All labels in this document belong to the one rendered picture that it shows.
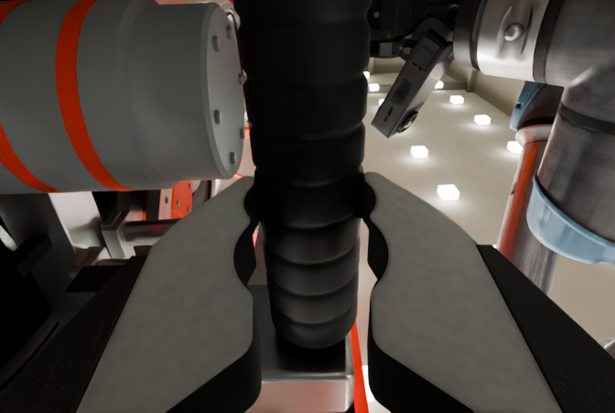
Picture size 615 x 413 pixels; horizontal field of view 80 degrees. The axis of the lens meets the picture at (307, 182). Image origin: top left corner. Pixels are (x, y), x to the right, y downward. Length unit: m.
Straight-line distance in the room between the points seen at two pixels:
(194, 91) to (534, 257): 0.54
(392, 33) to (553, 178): 0.17
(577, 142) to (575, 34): 0.07
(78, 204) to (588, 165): 0.40
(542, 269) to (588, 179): 0.36
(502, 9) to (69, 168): 0.30
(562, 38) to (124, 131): 0.27
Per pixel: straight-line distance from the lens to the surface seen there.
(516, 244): 0.65
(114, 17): 0.27
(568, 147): 0.31
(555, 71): 0.30
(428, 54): 0.34
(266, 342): 0.17
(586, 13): 0.29
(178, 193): 0.60
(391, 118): 0.38
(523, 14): 0.30
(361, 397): 3.05
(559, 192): 0.32
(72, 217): 0.39
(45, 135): 0.28
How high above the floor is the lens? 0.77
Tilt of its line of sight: 30 degrees up
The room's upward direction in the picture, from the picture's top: 178 degrees clockwise
